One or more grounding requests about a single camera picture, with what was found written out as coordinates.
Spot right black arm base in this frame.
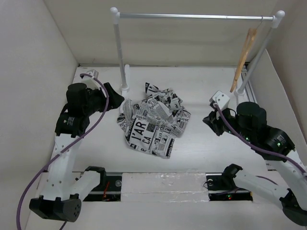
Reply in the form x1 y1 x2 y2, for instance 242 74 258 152
203 173 253 201

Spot newspaper print trousers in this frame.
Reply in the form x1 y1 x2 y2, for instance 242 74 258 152
117 82 191 159

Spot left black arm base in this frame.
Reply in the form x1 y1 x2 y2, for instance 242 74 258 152
84 173 122 202

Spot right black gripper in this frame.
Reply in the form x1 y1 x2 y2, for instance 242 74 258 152
201 103 253 141

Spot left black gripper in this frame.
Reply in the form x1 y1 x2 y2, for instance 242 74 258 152
83 82 123 115

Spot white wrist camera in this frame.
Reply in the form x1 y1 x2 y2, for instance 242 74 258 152
81 69 100 90
209 91 230 111

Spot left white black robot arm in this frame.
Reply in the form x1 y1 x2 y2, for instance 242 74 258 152
29 82 124 222

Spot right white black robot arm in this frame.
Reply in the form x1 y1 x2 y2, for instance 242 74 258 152
203 101 307 227

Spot wooden clothes hanger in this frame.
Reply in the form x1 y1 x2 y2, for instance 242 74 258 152
230 28 257 92

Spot aluminium rail on right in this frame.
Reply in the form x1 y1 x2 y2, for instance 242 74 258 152
241 62 257 103

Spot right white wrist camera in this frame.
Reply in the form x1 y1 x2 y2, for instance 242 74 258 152
209 91 230 111

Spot white metal clothes rack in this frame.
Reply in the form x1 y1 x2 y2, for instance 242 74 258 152
110 7 285 97

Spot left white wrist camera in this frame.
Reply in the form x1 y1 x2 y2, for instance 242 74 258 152
81 69 100 90

